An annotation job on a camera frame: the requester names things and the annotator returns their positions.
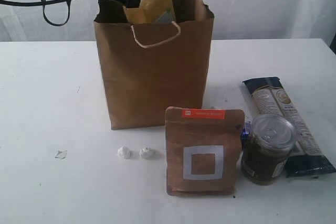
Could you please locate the white crumpled paper ball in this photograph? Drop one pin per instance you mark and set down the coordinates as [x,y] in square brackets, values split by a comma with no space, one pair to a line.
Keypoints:
[124,152]
[149,153]

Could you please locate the brown paper shopping bag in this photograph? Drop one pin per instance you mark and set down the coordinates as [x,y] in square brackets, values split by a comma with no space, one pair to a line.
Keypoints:
[147,68]

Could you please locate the dark clear pull-tab jar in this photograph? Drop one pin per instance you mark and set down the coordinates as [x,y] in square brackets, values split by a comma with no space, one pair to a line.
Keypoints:
[270,142]

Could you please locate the brown kraft pouch orange label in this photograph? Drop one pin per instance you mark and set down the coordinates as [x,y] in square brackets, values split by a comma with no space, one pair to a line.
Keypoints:
[202,150]

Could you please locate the yellow millet bottle white cap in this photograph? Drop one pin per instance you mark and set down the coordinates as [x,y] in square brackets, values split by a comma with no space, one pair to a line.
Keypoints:
[151,11]

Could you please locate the dark blue pasta packet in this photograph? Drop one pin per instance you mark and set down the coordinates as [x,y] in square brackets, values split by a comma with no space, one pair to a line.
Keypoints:
[306,158]

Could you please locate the small white blue packet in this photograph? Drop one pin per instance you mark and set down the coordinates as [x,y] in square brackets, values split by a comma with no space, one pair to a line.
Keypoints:
[246,130]

